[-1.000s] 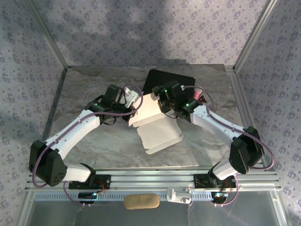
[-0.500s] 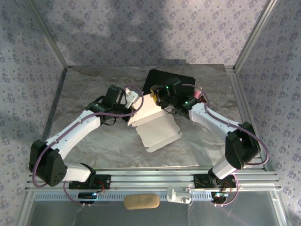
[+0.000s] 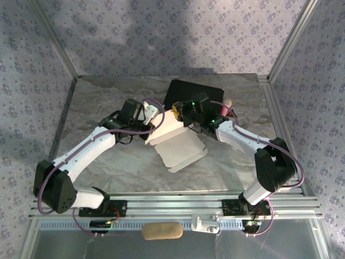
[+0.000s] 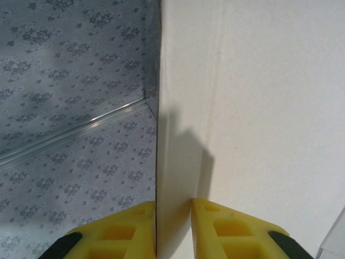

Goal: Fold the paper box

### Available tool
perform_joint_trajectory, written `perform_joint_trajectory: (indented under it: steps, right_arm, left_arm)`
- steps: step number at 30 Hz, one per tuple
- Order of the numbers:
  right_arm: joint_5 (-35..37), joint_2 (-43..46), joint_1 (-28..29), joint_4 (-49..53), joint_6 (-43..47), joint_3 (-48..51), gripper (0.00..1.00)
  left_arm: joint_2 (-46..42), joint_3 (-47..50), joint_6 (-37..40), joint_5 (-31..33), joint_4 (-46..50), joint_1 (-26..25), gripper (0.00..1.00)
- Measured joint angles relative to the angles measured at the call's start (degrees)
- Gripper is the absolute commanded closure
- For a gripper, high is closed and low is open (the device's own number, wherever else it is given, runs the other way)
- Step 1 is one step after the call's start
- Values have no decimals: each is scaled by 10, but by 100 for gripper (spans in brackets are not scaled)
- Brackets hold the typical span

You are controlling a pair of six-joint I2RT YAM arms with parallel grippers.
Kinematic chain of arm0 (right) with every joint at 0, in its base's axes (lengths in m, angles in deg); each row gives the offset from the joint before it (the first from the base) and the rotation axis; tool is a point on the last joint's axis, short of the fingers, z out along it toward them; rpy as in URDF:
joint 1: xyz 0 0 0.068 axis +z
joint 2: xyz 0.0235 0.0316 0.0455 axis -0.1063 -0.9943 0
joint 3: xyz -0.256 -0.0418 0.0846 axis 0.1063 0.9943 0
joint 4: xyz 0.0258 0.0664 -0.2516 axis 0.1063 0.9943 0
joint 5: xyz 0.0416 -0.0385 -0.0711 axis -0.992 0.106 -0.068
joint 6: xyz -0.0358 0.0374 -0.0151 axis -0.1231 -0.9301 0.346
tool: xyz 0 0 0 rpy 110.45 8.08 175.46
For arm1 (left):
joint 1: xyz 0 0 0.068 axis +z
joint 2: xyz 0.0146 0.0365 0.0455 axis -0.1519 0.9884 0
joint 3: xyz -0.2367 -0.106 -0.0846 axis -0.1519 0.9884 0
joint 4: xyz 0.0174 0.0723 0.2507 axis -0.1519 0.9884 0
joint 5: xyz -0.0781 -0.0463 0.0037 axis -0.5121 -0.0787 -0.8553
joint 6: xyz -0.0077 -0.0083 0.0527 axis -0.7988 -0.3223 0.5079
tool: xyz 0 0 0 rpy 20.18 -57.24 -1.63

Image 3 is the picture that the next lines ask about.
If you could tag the white paper box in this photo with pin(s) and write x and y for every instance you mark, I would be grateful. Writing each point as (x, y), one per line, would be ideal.
(178, 145)

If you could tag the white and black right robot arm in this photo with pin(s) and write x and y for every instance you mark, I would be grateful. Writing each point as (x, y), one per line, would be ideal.
(240, 135)

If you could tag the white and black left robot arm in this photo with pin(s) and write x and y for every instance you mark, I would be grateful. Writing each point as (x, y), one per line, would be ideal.
(89, 145)

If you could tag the black rectangular case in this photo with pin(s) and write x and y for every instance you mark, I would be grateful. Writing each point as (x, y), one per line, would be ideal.
(188, 89)

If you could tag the pink marker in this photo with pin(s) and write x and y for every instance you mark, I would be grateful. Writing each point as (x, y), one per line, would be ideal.
(226, 109)

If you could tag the small red triangle item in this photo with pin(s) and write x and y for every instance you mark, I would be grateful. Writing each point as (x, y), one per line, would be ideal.
(231, 114)

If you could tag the tan sponge block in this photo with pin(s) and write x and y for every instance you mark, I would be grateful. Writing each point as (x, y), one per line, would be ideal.
(161, 230)

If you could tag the small black circuit board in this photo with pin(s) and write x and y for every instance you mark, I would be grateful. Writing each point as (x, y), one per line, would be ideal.
(98, 224)
(252, 225)

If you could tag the aluminium side rail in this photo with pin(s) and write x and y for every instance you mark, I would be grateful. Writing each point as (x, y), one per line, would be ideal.
(272, 102)

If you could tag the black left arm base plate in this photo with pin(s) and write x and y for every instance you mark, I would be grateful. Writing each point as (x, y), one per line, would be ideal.
(121, 208)

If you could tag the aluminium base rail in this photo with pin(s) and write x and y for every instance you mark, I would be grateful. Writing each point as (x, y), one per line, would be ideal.
(175, 206)

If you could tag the aluminium frame post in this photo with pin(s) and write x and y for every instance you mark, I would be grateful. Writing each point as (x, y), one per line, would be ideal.
(290, 40)
(57, 46)

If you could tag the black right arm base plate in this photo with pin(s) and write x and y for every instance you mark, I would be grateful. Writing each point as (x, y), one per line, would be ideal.
(229, 209)

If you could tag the white plastic bracket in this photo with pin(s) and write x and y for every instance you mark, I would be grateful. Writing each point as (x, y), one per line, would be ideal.
(205, 225)

